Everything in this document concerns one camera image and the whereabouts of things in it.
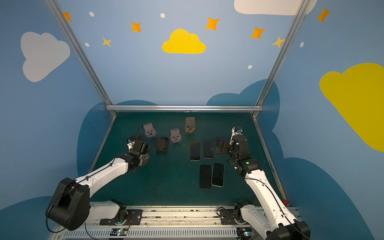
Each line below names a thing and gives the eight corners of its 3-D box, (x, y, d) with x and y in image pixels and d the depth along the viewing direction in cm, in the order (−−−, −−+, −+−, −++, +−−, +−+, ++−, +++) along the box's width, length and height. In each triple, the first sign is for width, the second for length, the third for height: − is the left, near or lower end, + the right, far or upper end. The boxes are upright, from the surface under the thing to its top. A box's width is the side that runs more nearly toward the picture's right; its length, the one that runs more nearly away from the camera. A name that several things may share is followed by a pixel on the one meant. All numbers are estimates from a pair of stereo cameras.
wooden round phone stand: (185, 133, 113) (184, 122, 103) (185, 127, 116) (184, 116, 107) (195, 133, 113) (195, 122, 103) (195, 127, 116) (195, 116, 107)
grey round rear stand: (171, 142, 107) (170, 135, 100) (172, 135, 111) (171, 128, 104) (181, 142, 107) (180, 135, 100) (181, 135, 111) (181, 128, 104)
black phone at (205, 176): (199, 188, 87) (199, 186, 85) (199, 166, 96) (199, 164, 94) (212, 188, 87) (212, 186, 85) (210, 166, 96) (210, 164, 94)
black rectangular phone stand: (156, 152, 100) (154, 146, 95) (158, 140, 106) (156, 134, 101) (166, 152, 100) (165, 146, 95) (168, 140, 106) (167, 134, 101)
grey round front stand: (145, 137, 107) (142, 129, 100) (147, 130, 111) (144, 122, 104) (155, 137, 107) (152, 129, 100) (156, 130, 111) (154, 122, 104)
